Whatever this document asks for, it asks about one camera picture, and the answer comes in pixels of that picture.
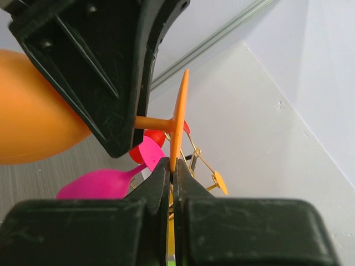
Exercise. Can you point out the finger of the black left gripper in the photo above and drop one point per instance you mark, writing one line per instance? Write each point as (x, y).
(99, 55)

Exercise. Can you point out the red plastic wine glass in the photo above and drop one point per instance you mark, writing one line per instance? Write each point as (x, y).
(149, 150)

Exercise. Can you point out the green plastic wine glass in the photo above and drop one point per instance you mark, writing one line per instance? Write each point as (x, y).
(171, 262)

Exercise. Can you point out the yellow wine glass cluster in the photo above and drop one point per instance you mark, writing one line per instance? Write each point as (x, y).
(219, 182)

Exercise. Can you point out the gold wine glass rack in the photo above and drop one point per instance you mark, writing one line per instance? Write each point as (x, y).
(190, 160)

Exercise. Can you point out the orange plastic wine glass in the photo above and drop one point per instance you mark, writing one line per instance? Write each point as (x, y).
(36, 122)

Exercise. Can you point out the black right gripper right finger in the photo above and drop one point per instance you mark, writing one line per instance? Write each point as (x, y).
(245, 231)

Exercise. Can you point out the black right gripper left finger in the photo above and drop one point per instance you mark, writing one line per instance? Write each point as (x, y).
(128, 231)

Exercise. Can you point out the pink plastic wine glass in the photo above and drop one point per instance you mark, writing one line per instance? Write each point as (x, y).
(102, 184)

